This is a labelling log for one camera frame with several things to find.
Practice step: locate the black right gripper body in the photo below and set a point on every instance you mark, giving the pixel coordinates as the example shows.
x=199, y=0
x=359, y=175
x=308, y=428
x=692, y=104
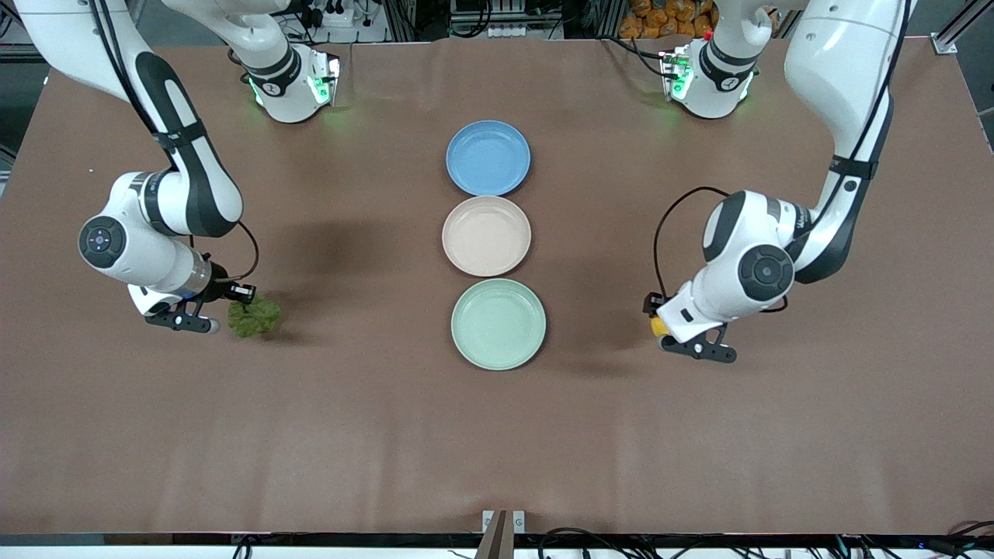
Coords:
x=223, y=289

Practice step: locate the yellow lemon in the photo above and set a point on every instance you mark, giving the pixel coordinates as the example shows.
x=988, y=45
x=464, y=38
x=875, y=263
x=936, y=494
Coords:
x=660, y=326

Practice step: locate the green lettuce leaf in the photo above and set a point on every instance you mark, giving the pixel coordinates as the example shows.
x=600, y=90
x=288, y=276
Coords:
x=255, y=320

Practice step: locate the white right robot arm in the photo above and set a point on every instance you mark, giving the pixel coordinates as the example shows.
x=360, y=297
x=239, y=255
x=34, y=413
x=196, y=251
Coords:
x=132, y=248

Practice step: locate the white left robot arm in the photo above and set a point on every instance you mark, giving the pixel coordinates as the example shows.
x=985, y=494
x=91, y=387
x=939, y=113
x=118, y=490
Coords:
x=745, y=233

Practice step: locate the mint green plate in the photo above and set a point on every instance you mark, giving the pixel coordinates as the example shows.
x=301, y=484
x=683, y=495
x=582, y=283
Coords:
x=498, y=324

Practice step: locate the beige plate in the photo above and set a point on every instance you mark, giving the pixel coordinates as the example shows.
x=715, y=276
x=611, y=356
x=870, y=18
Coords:
x=486, y=236

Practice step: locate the blue plate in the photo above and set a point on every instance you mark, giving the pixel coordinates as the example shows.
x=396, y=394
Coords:
x=488, y=157

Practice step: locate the pile of oranges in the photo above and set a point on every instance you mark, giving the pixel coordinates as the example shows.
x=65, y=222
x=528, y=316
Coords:
x=660, y=19

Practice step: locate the long white power strip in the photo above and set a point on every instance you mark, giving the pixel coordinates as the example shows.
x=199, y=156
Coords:
x=505, y=31

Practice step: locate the metal table edge bracket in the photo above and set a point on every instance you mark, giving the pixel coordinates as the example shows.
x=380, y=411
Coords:
x=519, y=520

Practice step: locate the aluminium frame profile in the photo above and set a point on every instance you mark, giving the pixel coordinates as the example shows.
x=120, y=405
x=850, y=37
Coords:
x=946, y=44

